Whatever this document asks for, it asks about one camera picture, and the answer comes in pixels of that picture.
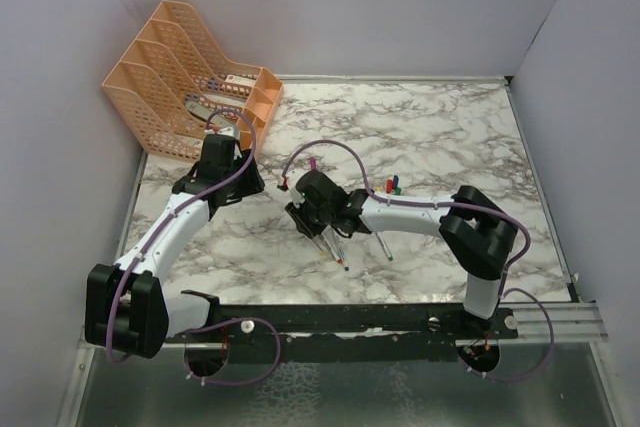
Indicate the white card in organizer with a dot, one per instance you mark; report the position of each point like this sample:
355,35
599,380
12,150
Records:
238,81

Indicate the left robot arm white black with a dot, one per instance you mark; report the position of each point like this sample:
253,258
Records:
126,308

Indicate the white pen red end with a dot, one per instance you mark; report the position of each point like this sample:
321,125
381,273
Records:
333,247

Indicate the white pen green end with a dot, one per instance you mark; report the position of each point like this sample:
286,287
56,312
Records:
384,246

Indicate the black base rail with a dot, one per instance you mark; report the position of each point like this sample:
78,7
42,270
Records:
331,333

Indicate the grey stapler in organizer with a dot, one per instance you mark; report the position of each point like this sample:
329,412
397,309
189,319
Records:
199,110

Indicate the orange mesh file organizer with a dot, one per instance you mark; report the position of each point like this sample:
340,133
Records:
174,81

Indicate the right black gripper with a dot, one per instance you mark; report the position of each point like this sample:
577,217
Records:
297,212

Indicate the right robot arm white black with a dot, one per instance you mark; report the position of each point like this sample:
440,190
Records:
479,234

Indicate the white pen yellow end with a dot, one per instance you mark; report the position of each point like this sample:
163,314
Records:
319,243

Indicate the white pen blue end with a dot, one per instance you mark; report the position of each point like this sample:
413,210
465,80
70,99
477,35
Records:
341,253

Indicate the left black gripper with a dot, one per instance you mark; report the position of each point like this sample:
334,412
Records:
252,180

